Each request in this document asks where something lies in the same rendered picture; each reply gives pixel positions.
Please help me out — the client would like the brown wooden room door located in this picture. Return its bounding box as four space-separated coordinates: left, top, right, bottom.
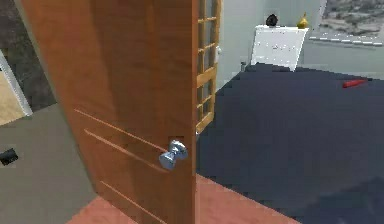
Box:
19 0 198 224

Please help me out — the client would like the red elongated object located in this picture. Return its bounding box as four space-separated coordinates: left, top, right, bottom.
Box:
342 78 369 89

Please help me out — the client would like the wooden lattice shelf frame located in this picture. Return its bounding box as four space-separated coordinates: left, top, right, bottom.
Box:
195 0 222 134

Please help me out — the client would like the white cupboard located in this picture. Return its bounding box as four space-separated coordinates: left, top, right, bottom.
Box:
250 24 310 72

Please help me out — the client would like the black round object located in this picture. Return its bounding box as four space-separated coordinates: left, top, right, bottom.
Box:
265 13 279 27

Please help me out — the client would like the small black flat object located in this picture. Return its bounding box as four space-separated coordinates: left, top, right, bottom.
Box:
0 148 19 167

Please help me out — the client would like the yellow pear shaped object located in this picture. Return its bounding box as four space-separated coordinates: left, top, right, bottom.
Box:
296 12 309 30

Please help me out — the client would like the silver round door knob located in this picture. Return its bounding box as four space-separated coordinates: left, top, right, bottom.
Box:
158 139 190 171

